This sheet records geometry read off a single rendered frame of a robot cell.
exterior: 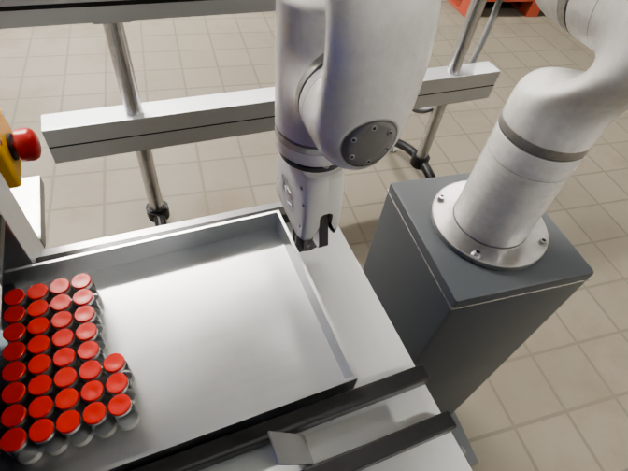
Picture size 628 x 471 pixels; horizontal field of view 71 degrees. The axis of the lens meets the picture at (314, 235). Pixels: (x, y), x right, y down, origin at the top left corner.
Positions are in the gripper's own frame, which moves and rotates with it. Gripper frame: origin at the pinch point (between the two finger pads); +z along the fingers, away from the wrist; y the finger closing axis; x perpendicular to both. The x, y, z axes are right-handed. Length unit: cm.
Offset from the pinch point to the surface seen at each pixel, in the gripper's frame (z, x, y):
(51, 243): 90, -60, -94
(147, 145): 47, -18, -85
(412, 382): 2.3, 4.8, 21.9
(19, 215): -4.1, -32.7, -10.6
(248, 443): 1.7, -14.2, 21.8
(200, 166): 92, 1, -122
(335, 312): 4.2, 0.6, 9.8
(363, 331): 4.2, 2.9, 13.4
